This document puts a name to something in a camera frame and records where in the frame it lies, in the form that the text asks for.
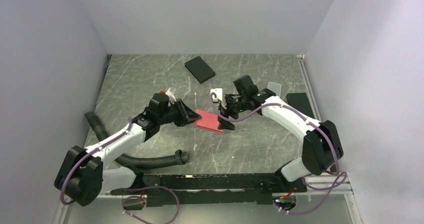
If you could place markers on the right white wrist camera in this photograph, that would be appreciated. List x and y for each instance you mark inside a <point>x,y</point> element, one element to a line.
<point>216,95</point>

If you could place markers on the red paper box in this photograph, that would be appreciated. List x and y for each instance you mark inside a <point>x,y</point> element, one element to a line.
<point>208,121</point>

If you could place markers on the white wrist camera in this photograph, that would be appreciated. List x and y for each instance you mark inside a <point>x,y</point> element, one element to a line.
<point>216,95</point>
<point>171,94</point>

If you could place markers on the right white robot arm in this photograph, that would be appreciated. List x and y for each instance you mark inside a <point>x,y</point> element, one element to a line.
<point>321,146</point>

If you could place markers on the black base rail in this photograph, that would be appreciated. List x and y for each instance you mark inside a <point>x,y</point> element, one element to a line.
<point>259,188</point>

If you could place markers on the clear plastic case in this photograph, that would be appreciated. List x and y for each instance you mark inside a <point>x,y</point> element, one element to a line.
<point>275,88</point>

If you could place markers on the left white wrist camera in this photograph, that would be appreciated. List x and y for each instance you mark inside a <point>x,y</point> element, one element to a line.
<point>171,94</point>

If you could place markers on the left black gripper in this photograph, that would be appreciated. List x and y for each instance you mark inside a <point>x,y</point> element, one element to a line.
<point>181,121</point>

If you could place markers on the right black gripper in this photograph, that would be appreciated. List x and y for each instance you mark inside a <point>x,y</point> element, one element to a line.
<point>225,124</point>

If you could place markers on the black ridged tray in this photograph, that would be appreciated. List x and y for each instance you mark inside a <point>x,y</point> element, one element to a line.
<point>300,102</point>

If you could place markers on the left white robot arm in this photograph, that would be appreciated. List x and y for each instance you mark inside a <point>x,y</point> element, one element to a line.
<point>83,174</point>

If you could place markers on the black flat box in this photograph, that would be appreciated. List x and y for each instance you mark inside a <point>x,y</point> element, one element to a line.
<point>201,71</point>

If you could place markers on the aluminium frame rail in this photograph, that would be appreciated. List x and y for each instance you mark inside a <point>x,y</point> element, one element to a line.
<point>328,200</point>

